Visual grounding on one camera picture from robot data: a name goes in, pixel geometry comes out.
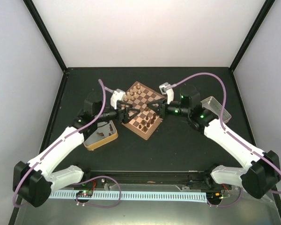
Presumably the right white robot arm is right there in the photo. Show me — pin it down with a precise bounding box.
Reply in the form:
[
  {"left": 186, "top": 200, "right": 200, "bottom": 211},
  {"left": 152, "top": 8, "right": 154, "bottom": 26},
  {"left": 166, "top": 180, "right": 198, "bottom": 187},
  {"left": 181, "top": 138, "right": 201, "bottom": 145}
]
[{"left": 148, "top": 82, "right": 281, "bottom": 199}]

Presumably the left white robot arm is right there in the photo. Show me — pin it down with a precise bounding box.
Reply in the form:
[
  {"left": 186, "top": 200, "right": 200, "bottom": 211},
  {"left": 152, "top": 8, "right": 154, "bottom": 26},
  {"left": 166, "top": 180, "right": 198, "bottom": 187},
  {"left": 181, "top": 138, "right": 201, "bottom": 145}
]
[{"left": 13, "top": 92, "right": 140, "bottom": 207}]

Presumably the wooden chess board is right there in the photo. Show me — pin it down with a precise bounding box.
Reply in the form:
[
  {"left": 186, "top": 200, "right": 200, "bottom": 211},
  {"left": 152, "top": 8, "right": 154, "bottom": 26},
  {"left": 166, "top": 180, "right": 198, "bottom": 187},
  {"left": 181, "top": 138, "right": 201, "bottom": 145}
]
[{"left": 124, "top": 82, "right": 163, "bottom": 140}]

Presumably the left controller board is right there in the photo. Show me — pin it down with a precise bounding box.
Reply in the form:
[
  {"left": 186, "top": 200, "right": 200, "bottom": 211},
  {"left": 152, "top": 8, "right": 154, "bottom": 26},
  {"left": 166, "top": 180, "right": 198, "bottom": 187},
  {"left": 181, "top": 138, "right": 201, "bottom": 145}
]
[{"left": 76, "top": 190, "right": 93, "bottom": 197}]

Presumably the controller board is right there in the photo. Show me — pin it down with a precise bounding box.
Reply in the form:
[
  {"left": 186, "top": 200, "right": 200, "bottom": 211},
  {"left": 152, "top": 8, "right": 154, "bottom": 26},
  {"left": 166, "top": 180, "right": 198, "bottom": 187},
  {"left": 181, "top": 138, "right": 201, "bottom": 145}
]
[
  {"left": 76, "top": 190, "right": 93, "bottom": 197},
  {"left": 206, "top": 192, "right": 231, "bottom": 200}
]

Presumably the right controller board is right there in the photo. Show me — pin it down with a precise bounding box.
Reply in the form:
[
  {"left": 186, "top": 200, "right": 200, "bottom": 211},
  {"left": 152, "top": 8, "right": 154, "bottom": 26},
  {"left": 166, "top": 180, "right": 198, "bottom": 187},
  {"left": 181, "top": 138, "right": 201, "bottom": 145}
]
[{"left": 206, "top": 192, "right": 231, "bottom": 200}]

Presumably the yellow tin box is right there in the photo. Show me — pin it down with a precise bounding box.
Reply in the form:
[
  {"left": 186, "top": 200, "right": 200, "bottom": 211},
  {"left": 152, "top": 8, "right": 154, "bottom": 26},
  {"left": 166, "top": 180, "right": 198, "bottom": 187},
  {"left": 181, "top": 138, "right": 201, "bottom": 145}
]
[{"left": 83, "top": 121, "right": 118, "bottom": 151}]

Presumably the silver metal tray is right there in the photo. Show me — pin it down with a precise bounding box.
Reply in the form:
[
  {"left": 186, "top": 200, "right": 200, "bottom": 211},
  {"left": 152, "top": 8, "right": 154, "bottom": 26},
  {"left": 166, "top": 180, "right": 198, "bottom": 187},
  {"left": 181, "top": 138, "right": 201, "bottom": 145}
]
[{"left": 201, "top": 96, "right": 231, "bottom": 124}]

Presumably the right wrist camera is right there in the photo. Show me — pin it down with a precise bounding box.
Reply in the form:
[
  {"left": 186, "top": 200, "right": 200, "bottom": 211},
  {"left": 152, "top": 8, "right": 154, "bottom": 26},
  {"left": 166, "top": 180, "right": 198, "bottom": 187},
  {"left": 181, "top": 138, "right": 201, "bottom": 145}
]
[{"left": 159, "top": 82, "right": 174, "bottom": 105}]

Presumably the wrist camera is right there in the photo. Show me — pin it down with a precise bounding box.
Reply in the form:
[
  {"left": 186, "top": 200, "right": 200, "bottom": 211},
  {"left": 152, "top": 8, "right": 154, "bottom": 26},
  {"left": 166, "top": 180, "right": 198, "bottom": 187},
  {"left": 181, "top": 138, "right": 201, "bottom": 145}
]
[
  {"left": 110, "top": 89, "right": 126, "bottom": 109},
  {"left": 159, "top": 82, "right": 174, "bottom": 105}
]

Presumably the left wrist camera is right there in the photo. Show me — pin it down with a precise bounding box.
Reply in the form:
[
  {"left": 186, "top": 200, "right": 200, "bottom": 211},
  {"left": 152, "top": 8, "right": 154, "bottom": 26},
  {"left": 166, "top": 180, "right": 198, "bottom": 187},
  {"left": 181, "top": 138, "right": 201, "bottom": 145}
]
[{"left": 110, "top": 89, "right": 126, "bottom": 109}]

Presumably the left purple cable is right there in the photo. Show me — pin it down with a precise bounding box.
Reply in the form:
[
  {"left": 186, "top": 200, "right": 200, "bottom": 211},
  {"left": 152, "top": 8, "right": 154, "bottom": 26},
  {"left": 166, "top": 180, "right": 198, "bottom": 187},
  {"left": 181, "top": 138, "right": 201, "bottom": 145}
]
[{"left": 12, "top": 79, "right": 113, "bottom": 208}]

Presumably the purple cable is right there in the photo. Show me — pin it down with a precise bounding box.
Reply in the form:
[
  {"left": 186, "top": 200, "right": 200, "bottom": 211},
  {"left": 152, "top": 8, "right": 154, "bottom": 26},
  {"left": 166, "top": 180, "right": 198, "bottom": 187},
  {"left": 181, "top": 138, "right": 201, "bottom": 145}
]
[
  {"left": 12, "top": 79, "right": 113, "bottom": 208},
  {"left": 168, "top": 72, "right": 281, "bottom": 193}
]

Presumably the black mounting rail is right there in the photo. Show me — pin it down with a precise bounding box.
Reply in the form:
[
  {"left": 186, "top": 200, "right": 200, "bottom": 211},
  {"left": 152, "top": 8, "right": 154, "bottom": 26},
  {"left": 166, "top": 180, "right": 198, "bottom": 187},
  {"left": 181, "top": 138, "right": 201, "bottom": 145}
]
[{"left": 77, "top": 171, "right": 216, "bottom": 189}]

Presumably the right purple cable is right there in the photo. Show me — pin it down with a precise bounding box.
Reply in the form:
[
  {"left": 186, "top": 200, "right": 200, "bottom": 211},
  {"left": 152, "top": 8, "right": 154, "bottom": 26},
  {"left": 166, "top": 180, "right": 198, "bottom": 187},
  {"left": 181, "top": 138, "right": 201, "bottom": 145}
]
[{"left": 168, "top": 72, "right": 281, "bottom": 193}]

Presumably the white slotted cable duct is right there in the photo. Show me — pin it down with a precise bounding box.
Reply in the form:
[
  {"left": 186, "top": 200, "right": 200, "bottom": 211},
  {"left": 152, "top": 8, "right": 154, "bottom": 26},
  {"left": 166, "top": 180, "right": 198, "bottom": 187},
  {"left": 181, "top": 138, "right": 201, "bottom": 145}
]
[{"left": 49, "top": 190, "right": 207, "bottom": 203}]

